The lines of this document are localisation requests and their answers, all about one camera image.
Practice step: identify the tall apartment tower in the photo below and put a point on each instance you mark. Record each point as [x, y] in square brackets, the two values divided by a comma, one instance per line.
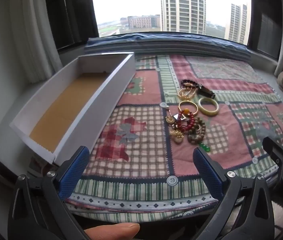
[182, 5]

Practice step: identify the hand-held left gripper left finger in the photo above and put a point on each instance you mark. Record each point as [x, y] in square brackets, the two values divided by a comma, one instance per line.
[74, 170]

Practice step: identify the gold bangle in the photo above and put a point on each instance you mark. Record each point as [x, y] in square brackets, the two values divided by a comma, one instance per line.
[188, 102]

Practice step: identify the gold pendant charm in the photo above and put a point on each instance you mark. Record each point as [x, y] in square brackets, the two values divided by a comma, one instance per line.
[177, 136]

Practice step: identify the pale jade bangle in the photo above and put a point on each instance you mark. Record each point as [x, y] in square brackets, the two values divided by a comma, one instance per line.
[207, 113]

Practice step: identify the low wide building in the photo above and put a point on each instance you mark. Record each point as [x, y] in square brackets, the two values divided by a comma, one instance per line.
[142, 22]

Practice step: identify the person's left hand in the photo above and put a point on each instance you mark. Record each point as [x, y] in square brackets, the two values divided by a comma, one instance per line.
[114, 232]

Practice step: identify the gold brooch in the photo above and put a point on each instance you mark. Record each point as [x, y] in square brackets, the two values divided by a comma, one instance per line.
[170, 120]

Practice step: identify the white drawer with wooden bottom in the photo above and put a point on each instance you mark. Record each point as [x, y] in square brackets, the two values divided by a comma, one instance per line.
[64, 105]

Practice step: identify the blue folded mat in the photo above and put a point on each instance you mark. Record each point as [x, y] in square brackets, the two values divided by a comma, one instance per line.
[181, 43]

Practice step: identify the plaid patchwork blanket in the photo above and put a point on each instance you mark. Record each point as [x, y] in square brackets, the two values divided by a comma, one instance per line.
[144, 155]

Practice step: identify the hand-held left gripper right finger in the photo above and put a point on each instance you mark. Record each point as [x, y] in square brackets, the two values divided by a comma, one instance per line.
[207, 173]

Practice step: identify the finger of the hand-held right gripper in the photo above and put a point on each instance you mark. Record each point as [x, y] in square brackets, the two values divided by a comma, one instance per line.
[279, 155]

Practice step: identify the slim apartment tower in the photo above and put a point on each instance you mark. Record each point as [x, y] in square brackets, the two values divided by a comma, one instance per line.
[237, 22]

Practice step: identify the dark window frame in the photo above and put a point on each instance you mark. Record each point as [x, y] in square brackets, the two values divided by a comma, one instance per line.
[69, 12]
[266, 17]

